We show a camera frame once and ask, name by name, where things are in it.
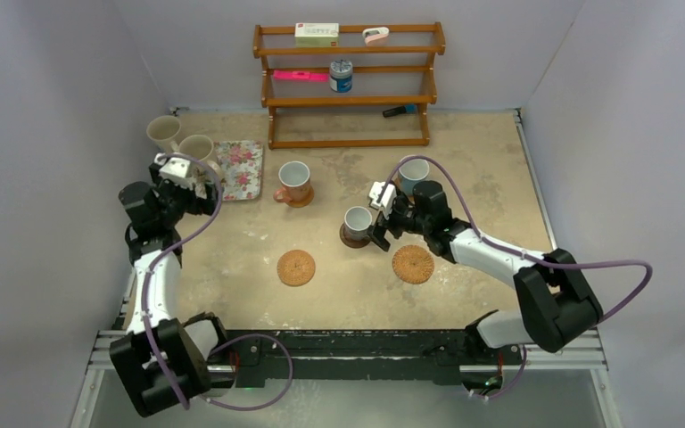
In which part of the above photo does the pink white small device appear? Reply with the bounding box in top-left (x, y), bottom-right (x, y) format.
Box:
top-left (361, 27), bottom-right (390, 46)

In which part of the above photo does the woven rattan coaster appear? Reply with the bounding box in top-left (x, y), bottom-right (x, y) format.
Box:
top-left (392, 245), bottom-right (434, 284)
top-left (276, 250), bottom-right (316, 286)

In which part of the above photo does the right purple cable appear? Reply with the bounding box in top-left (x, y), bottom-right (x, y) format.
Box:
top-left (381, 155), bottom-right (655, 403)

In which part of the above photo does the cream mug with plant print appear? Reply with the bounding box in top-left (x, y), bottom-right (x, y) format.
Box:
top-left (176, 135), bottom-right (225, 198)

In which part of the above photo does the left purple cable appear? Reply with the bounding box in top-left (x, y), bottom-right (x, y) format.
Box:
top-left (141, 153), bottom-right (294, 412)

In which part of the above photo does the pink highlighter marker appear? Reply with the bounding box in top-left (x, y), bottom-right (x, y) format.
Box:
top-left (272, 70), bottom-right (328, 83)

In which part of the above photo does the smooth wooden coaster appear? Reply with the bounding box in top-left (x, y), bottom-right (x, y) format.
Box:
top-left (285, 187), bottom-right (315, 208)

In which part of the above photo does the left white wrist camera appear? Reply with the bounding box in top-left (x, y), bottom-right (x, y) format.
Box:
top-left (153, 153), bottom-right (195, 190)

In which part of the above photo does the small grey white mug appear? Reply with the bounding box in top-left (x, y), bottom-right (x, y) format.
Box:
top-left (343, 206), bottom-right (373, 242)

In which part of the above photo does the floral pattern tray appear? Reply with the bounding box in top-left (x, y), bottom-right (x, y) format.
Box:
top-left (203, 140), bottom-right (264, 202)

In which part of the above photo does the white green cardboard box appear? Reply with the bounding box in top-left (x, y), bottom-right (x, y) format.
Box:
top-left (294, 22), bottom-right (340, 48)

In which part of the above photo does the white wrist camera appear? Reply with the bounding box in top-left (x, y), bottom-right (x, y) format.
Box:
top-left (368, 181), bottom-right (397, 217)
top-left (153, 153), bottom-right (195, 190)

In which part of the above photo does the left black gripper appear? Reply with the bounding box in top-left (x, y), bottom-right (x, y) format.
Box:
top-left (148, 165), bottom-right (220, 227)

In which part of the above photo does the tall cream mug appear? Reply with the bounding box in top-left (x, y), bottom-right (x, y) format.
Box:
top-left (145, 115), bottom-right (182, 153)

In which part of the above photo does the black blue marker pen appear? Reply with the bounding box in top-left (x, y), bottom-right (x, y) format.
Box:
top-left (382, 104), bottom-right (417, 119)

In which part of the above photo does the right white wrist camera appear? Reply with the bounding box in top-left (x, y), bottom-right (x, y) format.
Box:
top-left (368, 181), bottom-right (397, 217)

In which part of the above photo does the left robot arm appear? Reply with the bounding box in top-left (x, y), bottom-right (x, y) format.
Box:
top-left (110, 154), bottom-right (230, 417)

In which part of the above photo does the wooden three-tier shelf rack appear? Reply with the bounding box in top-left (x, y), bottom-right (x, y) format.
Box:
top-left (252, 21), bottom-right (446, 149)

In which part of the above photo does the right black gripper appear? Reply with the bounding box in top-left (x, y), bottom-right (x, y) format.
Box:
top-left (364, 193), bottom-right (431, 251)

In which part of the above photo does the blue mug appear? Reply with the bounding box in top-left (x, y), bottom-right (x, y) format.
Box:
top-left (397, 159), bottom-right (430, 197)

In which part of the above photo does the dark brown wooden coaster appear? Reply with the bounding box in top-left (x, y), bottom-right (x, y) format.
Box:
top-left (339, 224), bottom-right (370, 249)

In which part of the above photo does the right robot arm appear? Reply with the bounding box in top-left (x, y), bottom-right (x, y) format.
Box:
top-left (367, 180), bottom-right (604, 363)

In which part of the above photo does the blue white lidded jar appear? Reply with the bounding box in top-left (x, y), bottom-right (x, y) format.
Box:
top-left (328, 60), bottom-right (353, 93)

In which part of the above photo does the purple cable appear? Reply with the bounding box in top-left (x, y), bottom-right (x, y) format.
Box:
top-left (141, 153), bottom-right (294, 412)
top-left (381, 155), bottom-right (655, 403)

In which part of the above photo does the black aluminium base frame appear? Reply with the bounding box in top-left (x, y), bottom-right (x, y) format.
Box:
top-left (71, 322), bottom-right (622, 427)

